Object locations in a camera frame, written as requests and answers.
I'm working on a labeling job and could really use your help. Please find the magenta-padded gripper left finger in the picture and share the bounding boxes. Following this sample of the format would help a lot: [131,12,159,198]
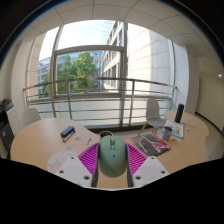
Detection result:
[54,142,100,188]

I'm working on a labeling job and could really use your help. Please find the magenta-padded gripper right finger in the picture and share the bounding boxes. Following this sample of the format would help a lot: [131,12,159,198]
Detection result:
[125,143,170,188]

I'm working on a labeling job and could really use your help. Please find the mint green computer mouse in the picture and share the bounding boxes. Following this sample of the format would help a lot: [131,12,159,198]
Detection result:
[97,134,129,178]

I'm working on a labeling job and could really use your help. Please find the red magazine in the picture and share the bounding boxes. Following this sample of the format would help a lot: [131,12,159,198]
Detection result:
[124,133,171,157]

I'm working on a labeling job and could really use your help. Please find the blue pen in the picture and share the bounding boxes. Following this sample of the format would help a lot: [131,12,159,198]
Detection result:
[62,130,77,143]

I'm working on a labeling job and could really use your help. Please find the black stapler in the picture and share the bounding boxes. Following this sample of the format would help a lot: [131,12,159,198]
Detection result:
[60,125,76,139]

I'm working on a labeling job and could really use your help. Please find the small printed can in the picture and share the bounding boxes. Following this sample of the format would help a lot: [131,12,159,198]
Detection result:
[161,125,173,141]

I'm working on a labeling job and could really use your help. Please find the white chair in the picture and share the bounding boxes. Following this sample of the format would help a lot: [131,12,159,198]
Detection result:
[20,107,42,129]
[138,97,168,137]

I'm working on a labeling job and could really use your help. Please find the blue and white booklet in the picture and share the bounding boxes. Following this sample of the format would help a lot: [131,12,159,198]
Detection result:
[164,119,185,139]

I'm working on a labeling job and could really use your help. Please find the black cylindrical speaker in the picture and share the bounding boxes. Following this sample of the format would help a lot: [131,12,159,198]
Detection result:
[174,103,185,124]

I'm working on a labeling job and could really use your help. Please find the metal balcony railing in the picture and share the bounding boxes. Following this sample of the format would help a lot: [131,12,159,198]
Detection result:
[22,77,178,128]

